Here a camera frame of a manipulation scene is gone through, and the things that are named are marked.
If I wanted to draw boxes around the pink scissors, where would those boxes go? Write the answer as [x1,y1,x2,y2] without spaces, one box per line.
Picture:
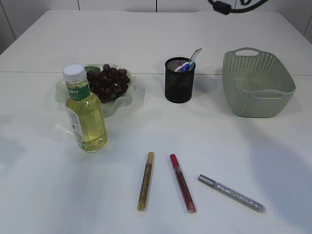
[175,65,186,72]

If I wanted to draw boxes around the purple grape bunch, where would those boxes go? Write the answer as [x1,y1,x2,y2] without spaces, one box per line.
[85,64,131,103]

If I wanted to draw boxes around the blue scissors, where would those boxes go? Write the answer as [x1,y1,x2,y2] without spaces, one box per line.
[180,60,195,72]

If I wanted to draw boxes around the yellow tea bottle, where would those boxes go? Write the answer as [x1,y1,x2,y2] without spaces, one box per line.
[62,64,108,153]

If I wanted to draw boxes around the clear plastic ruler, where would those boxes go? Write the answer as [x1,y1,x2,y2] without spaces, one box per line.
[189,48,202,62]

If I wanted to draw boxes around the gold glitter pen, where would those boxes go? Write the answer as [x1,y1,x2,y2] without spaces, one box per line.
[137,152,155,211]

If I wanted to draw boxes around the red glitter pen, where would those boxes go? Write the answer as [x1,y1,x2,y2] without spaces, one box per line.
[170,154,196,214]

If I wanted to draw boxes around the silver glitter pen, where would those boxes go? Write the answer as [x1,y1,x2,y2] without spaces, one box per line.
[198,174,266,214]

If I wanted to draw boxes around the black mesh pen holder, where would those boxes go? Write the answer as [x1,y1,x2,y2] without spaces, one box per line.
[164,57,195,103]

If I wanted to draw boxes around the green wavy glass plate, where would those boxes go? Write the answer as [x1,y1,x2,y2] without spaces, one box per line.
[55,63,137,119]

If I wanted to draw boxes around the green woven plastic basket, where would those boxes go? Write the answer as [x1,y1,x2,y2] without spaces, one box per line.
[222,47,296,118]

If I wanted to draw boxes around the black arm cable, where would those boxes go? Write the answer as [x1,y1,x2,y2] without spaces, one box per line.
[207,0,269,15]

